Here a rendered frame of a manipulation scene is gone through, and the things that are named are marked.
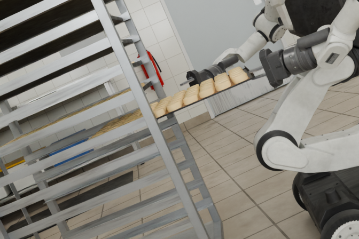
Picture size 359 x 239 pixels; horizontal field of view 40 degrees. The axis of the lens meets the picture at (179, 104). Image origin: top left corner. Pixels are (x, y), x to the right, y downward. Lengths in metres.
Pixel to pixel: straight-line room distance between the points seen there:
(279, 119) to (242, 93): 3.80
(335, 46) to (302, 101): 0.36
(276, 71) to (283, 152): 0.31
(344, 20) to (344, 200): 0.59
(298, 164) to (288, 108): 0.19
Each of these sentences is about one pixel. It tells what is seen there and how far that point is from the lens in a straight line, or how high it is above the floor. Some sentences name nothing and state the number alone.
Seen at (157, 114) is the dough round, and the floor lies 0.69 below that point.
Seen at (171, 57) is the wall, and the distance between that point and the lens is 5.34.
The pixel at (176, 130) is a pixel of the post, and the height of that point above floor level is 0.56.
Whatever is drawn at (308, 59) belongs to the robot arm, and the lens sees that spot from 1.46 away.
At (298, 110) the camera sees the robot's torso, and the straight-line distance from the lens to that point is 1.71.
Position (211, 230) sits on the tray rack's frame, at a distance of 2.01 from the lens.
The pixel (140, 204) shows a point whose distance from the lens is 2.06.
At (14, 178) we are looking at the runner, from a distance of 1.69.
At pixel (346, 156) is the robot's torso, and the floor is 0.29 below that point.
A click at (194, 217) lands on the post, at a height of 0.35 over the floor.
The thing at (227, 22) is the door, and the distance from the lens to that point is 5.48.
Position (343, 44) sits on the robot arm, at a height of 0.69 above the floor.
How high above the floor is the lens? 0.86
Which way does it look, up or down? 6 degrees down
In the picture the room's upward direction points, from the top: 24 degrees counter-clockwise
